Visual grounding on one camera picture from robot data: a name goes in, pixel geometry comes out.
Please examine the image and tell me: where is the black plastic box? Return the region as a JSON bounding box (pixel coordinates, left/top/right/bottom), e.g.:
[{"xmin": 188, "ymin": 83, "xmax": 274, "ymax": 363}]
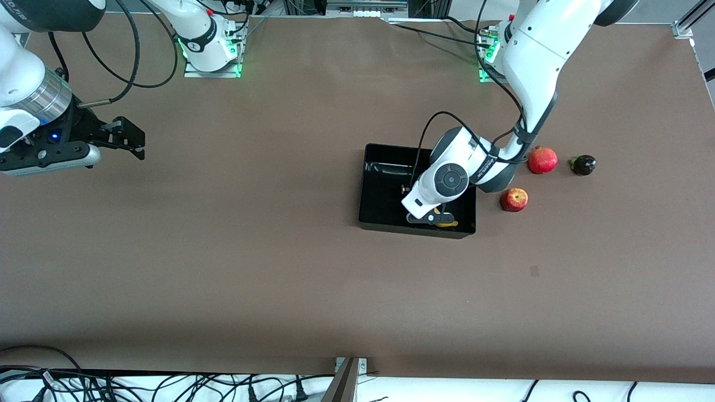
[{"xmin": 358, "ymin": 143, "xmax": 478, "ymax": 240}]

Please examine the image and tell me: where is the red apple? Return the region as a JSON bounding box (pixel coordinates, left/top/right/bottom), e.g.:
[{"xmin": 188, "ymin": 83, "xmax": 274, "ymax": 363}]
[{"xmin": 500, "ymin": 188, "xmax": 529, "ymax": 213}]

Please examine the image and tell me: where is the red pomegranate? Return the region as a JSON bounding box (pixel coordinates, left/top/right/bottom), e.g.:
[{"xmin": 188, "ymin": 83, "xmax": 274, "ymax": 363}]
[{"xmin": 528, "ymin": 146, "xmax": 559, "ymax": 175}]

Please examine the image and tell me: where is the brown table cover sheet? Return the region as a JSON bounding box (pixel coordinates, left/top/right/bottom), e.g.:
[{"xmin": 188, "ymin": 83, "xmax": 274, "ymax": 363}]
[{"xmin": 0, "ymin": 14, "xmax": 715, "ymax": 385}]

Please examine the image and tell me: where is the dark purple mangosteen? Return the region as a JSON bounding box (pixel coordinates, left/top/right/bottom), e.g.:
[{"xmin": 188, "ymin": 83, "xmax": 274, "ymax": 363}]
[{"xmin": 569, "ymin": 155, "xmax": 597, "ymax": 176}]

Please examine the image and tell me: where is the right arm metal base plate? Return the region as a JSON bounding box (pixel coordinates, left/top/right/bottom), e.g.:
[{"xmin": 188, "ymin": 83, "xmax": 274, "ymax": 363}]
[{"xmin": 184, "ymin": 22, "xmax": 242, "ymax": 78}]

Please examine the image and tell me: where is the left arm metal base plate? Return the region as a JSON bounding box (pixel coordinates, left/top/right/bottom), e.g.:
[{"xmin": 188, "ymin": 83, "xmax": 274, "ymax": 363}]
[{"xmin": 478, "ymin": 28, "xmax": 512, "ymax": 84}]

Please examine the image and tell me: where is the long black base cable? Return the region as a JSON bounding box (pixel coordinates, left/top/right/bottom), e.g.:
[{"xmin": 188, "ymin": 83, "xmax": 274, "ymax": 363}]
[{"xmin": 389, "ymin": 23, "xmax": 484, "ymax": 48}]

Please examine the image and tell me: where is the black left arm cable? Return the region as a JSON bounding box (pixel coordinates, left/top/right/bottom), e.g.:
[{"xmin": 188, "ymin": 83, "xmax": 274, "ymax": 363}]
[{"xmin": 409, "ymin": 0, "xmax": 531, "ymax": 193}]

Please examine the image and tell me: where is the short black base cable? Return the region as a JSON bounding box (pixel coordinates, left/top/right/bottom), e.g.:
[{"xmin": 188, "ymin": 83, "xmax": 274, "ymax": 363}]
[{"xmin": 438, "ymin": 16, "xmax": 485, "ymax": 34}]

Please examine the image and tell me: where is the grey metal mount post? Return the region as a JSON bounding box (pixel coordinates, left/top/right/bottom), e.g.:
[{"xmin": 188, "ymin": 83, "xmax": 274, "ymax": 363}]
[{"xmin": 321, "ymin": 356, "xmax": 369, "ymax": 402}]

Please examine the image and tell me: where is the silver rail with white sockets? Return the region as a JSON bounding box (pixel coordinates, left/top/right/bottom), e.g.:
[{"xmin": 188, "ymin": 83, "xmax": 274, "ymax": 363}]
[{"xmin": 327, "ymin": 0, "xmax": 408, "ymax": 18}]

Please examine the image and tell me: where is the looping black cable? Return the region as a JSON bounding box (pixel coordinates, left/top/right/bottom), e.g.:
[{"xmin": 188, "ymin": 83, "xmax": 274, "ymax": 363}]
[{"xmin": 0, "ymin": 345, "xmax": 84, "ymax": 374}]

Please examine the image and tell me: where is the black cable with barcode label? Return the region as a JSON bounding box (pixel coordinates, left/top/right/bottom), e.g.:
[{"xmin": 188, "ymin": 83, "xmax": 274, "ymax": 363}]
[{"xmin": 0, "ymin": 368, "xmax": 62, "ymax": 402}]

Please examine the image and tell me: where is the silver aluminium frame profile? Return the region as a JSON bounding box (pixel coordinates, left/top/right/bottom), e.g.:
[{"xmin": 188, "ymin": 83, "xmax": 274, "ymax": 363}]
[{"xmin": 673, "ymin": 0, "xmax": 715, "ymax": 40}]

